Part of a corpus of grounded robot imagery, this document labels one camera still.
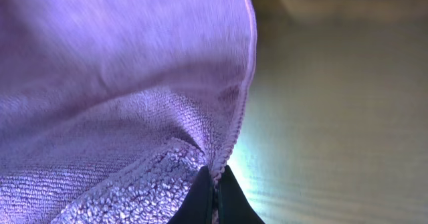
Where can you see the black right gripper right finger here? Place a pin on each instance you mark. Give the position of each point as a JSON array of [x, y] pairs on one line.
[[233, 207]]

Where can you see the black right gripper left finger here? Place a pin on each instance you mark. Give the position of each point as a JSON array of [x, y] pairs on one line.
[[197, 207]]

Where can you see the pink purple cloth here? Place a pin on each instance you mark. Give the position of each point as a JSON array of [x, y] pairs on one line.
[[109, 108]]

